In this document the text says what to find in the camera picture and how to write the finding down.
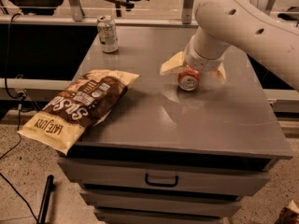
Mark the brown object bottom corner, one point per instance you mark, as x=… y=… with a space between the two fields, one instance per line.
x=289 y=214

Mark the brown yellow chip bag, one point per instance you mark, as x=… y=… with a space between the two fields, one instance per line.
x=83 y=104

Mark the red coke can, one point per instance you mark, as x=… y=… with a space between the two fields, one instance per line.
x=189 y=79

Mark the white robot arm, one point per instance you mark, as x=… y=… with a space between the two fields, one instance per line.
x=243 y=24

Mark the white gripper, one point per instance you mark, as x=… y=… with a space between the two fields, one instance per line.
x=202 y=62

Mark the black drawer handle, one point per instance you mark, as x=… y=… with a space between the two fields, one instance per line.
x=161 y=182

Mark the silver soda can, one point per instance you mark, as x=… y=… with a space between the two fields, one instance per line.
x=107 y=34

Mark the black pole on floor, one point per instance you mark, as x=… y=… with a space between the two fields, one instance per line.
x=49 y=188

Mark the grey drawer cabinet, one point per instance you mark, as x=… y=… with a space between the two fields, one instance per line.
x=220 y=140

